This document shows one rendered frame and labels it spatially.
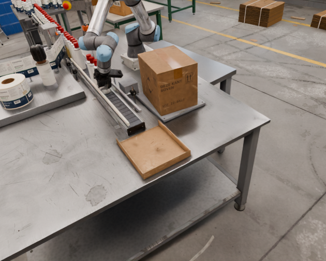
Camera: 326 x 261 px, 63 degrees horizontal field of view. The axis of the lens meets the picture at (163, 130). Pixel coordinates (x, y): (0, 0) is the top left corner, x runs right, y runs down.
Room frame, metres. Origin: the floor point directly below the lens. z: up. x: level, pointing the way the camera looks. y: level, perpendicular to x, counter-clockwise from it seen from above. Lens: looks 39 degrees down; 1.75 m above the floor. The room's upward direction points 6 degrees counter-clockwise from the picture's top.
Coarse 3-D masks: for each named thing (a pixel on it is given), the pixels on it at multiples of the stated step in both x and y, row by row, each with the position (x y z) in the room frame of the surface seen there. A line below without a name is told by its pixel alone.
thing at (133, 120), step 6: (90, 78) 1.75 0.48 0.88; (96, 90) 1.56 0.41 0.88; (108, 96) 1.47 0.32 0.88; (114, 96) 1.46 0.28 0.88; (114, 102) 1.39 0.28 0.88; (120, 102) 1.39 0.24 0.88; (120, 108) 1.32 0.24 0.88; (126, 108) 1.31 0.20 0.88; (126, 114) 1.25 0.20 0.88; (132, 114) 1.24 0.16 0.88; (132, 120) 1.19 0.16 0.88; (138, 120) 1.18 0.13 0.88; (132, 126) 1.13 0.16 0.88
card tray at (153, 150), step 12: (144, 132) 1.13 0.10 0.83; (156, 132) 1.12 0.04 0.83; (168, 132) 1.09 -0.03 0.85; (120, 144) 1.01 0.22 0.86; (132, 144) 1.04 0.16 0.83; (144, 144) 1.03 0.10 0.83; (156, 144) 1.02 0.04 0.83; (168, 144) 1.01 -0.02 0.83; (180, 144) 0.99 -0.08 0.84; (132, 156) 0.95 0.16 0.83; (144, 156) 0.94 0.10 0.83; (156, 156) 0.93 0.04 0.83; (168, 156) 0.92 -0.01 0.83; (180, 156) 0.89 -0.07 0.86; (144, 168) 0.86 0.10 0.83; (156, 168) 0.83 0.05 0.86
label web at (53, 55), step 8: (56, 40) 2.07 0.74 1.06; (56, 48) 2.02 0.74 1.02; (64, 48) 2.18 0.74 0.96; (32, 56) 1.82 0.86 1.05; (48, 56) 1.88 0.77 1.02; (56, 56) 1.96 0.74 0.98; (24, 64) 1.79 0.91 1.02; (32, 64) 1.81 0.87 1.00; (56, 64) 1.90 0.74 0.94; (32, 72) 1.80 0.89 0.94
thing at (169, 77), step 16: (160, 48) 1.56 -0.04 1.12; (176, 48) 1.54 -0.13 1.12; (144, 64) 1.41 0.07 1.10; (160, 64) 1.34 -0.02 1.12; (176, 64) 1.32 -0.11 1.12; (192, 64) 1.31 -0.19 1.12; (144, 80) 1.45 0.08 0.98; (160, 80) 1.24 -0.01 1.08; (176, 80) 1.27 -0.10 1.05; (192, 80) 1.31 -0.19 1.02; (160, 96) 1.24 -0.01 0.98; (176, 96) 1.27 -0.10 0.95; (192, 96) 1.31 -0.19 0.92; (160, 112) 1.24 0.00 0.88
